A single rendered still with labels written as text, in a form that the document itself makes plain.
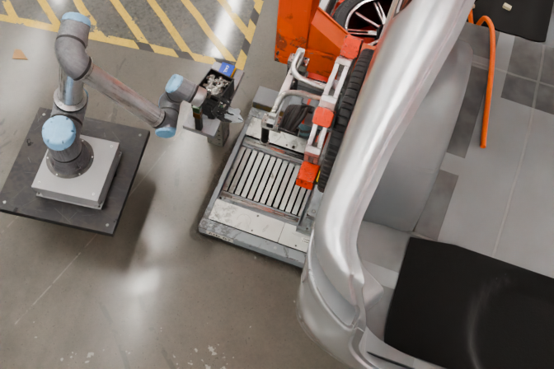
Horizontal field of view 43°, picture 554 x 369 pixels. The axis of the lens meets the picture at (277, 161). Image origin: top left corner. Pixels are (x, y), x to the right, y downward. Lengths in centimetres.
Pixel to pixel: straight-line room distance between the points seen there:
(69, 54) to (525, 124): 186
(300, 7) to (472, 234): 128
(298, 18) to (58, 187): 139
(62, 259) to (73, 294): 20
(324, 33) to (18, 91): 188
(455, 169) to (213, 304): 143
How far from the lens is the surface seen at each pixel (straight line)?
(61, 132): 335
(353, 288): 201
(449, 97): 266
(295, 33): 345
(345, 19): 392
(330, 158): 283
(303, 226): 363
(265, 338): 358
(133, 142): 369
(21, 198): 366
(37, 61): 447
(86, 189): 349
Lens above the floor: 346
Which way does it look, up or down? 61 degrees down
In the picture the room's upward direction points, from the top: 6 degrees clockwise
